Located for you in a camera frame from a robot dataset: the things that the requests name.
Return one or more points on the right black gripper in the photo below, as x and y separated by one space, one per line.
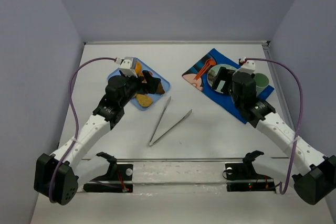
227 82

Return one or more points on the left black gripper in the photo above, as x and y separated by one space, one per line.
143 83

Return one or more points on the metal tongs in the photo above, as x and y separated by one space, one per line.
169 119

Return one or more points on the dark brown bread piece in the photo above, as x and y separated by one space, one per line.
160 90

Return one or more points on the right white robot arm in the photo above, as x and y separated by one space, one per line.
315 177

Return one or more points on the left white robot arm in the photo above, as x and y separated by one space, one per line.
55 173

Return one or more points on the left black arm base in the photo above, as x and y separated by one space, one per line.
110 176

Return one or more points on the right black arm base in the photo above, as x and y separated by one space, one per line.
242 177

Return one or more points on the oval brown bread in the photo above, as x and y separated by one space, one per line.
141 74

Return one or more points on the round tan cookie bread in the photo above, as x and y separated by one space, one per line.
144 100

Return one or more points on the pale green floral plate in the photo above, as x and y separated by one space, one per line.
213 72

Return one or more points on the light blue tray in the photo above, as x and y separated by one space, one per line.
155 97

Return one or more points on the orange plastic fork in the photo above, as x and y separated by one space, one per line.
208 63

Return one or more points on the orange bagel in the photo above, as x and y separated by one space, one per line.
138 68

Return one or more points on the blue cartoon placemat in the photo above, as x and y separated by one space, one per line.
251 114

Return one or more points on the green cup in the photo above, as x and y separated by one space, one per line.
261 81

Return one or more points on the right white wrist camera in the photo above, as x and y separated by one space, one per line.
246 66

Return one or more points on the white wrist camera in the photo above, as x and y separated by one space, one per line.
246 66
127 66

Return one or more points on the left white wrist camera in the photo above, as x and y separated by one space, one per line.
127 66

